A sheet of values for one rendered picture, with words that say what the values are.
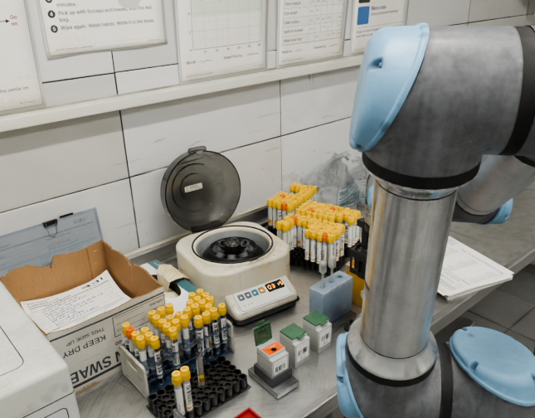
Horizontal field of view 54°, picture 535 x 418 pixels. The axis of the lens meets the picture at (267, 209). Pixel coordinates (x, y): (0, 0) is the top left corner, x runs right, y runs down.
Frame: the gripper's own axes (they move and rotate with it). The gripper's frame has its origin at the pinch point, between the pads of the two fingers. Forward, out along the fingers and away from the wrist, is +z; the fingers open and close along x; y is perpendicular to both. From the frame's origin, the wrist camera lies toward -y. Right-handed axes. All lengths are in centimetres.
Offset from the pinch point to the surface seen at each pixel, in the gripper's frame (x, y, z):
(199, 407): 39.2, 10.4, 5.6
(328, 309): 4.2, 12.1, 2.6
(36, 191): 43, 66, -21
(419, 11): -101, 66, -50
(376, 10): -74, 64, -52
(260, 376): 25.9, 9.5, 6.2
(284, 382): 23.3, 5.4, 6.5
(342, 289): -0.7, 12.3, -0.4
